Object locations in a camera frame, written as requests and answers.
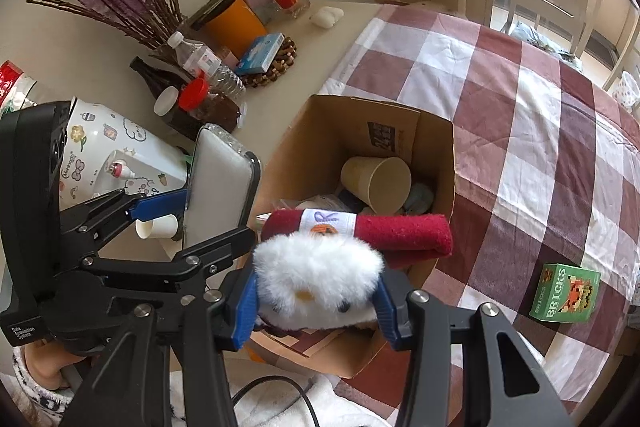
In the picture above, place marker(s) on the orange cup black lid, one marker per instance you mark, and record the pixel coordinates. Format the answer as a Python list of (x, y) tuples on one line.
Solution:
[(235, 24)]

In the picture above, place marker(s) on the green brick toy box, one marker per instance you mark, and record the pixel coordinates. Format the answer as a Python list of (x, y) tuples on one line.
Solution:
[(565, 292)]

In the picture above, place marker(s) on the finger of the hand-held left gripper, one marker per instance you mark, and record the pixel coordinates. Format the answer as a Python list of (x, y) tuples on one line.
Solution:
[(160, 206), (220, 244)]

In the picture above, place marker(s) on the red white checkered tablecloth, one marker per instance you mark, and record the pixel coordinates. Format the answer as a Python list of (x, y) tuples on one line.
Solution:
[(550, 132)]

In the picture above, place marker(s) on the blue white carton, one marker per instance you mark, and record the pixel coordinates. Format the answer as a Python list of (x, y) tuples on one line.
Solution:
[(260, 54)]

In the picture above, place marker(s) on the white patterned waste basket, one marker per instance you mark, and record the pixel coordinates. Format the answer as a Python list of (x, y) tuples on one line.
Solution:
[(629, 91)]

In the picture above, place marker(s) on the white plush toy red scarf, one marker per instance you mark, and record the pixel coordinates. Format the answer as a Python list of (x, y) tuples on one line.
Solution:
[(315, 272)]

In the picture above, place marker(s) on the small white paper cup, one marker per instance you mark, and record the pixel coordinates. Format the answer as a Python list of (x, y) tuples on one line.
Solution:
[(155, 227)]

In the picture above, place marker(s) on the clear plastic water bottle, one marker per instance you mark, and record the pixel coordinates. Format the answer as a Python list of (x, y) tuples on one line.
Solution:
[(205, 64)]

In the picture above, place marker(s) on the brown cardboard box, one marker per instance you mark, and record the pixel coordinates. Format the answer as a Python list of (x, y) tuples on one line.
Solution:
[(295, 167)]

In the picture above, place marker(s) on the white cartoon print kettle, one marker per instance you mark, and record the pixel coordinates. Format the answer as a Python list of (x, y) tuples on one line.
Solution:
[(115, 142)]

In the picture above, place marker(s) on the small white figurine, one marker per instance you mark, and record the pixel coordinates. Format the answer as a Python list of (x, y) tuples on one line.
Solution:
[(326, 17)]

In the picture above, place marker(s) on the person's left hand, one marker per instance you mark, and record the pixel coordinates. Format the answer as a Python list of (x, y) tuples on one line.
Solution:
[(47, 364)]

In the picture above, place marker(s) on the phone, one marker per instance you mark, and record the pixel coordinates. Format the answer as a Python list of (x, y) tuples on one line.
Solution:
[(215, 187)]

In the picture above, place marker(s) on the spice jar white lid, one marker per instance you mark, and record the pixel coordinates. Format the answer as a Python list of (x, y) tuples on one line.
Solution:
[(167, 104)]

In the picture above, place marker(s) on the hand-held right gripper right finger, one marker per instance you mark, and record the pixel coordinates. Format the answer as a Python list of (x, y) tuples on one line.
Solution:
[(385, 307)]

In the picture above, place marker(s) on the wooden bead trivet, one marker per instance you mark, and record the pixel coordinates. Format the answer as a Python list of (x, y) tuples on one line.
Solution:
[(280, 69)]

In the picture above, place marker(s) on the white fluffy robe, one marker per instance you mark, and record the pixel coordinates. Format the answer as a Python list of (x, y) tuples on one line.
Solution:
[(270, 407)]

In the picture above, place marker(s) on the dark brown glass bottle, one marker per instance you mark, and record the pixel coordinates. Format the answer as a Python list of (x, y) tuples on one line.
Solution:
[(155, 77)]

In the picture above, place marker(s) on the beige paper cup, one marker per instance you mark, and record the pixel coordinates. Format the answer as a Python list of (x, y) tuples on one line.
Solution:
[(380, 184)]

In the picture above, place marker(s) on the person's left forearm patterned sleeve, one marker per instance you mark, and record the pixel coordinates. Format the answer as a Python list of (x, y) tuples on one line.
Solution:
[(35, 404)]

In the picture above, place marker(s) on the red white printed bag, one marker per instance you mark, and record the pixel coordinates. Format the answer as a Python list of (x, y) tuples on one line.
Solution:
[(17, 82)]

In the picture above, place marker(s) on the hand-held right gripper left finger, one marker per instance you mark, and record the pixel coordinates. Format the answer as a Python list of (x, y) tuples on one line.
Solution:
[(247, 302)]

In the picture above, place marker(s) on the spice jar red lid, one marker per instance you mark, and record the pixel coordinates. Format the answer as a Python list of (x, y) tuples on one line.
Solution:
[(210, 104)]

